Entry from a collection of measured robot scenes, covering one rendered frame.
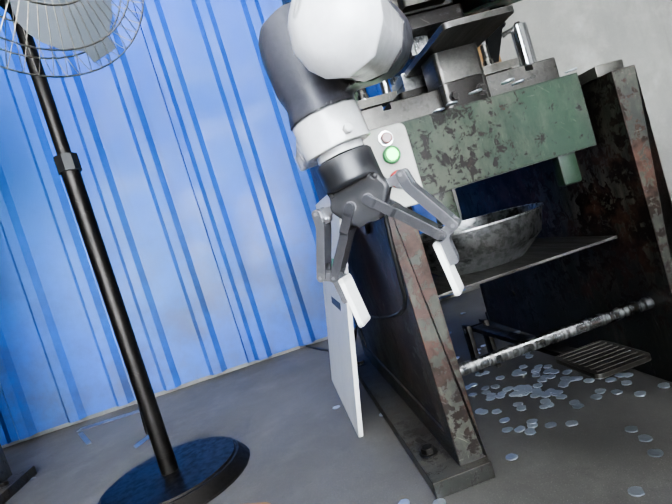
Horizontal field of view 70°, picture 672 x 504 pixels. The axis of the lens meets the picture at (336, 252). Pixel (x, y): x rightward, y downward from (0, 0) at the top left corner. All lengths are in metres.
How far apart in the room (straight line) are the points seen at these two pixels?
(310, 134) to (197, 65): 1.82
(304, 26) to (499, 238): 0.69
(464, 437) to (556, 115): 0.63
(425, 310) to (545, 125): 0.43
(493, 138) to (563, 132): 0.14
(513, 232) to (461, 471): 0.48
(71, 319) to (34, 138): 0.79
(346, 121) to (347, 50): 0.12
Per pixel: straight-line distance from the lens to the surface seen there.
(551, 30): 2.86
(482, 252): 1.06
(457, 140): 0.96
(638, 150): 1.06
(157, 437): 1.34
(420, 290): 0.85
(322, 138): 0.58
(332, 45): 0.49
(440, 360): 0.88
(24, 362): 2.51
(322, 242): 0.64
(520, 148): 1.01
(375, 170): 0.60
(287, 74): 0.60
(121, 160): 2.35
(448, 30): 0.96
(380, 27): 0.50
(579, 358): 0.94
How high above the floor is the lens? 0.50
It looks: 3 degrees down
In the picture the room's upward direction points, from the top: 17 degrees counter-clockwise
